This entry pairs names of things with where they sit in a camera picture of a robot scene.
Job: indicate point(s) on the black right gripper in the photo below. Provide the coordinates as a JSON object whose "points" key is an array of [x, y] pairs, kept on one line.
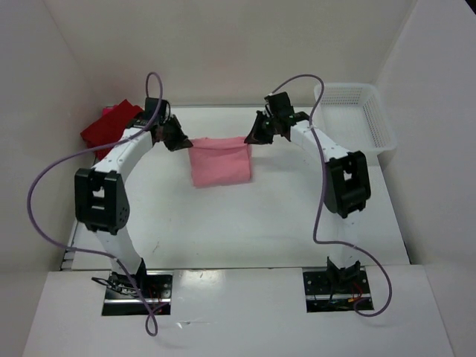
{"points": [[256, 137]]}

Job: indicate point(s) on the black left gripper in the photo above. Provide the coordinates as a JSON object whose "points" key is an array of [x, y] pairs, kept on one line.
{"points": [[181, 141]]}

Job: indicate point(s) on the light pink t shirt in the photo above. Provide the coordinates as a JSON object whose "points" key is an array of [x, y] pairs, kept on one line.
{"points": [[220, 161]]}

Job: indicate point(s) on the dark red t shirt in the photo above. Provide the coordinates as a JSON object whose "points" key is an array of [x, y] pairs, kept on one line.
{"points": [[109, 128]]}

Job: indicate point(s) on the magenta pink t shirt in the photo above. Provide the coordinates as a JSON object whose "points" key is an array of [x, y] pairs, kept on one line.
{"points": [[107, 110]]}

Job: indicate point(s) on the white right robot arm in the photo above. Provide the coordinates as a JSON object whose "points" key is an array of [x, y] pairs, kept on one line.
{"points": [[345, 178]]}

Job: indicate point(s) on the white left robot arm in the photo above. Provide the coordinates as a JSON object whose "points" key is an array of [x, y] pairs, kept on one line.
{"points": [[101, 202]]}

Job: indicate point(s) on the white plastic basket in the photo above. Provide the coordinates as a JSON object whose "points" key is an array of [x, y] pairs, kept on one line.
{"points": [[352, 115]]}

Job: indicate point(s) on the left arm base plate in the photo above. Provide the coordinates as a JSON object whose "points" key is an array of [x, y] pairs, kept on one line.
{"points": [[121, 299]]}

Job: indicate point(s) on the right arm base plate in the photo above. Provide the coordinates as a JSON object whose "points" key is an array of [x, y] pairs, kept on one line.
{"points": [[321, 297]]}

